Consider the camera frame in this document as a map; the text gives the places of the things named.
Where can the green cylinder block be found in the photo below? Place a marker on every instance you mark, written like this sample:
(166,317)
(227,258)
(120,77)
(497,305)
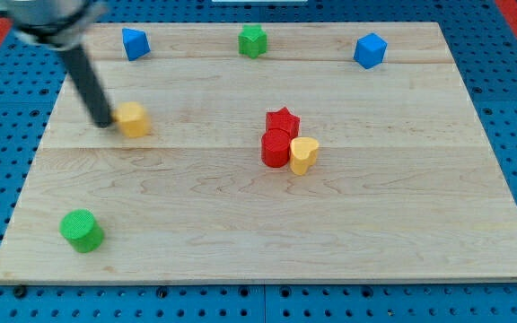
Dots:
(81,230)

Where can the red star block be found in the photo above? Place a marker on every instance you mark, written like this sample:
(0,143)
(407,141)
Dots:
(284,120)

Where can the green star block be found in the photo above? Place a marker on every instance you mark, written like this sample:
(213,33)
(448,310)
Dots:
(252,41)

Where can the blue cube block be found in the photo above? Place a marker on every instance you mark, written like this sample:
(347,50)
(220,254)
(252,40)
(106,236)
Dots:
(370,50)

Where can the wooden board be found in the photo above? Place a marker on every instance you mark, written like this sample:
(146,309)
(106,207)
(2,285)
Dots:
(405,190)

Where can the yellow heart block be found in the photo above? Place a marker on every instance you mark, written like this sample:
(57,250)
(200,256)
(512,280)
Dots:
(303,154)

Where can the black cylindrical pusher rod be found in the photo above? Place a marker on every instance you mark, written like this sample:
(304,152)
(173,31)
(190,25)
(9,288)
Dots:
(86,82)

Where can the yellow hexagon block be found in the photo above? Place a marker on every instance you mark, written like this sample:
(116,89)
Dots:
(132,119)

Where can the red cylinder block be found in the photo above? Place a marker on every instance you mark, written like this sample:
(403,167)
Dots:
(275,145)

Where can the blue triangle block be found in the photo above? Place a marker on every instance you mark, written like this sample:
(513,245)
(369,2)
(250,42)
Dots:
(135,43)

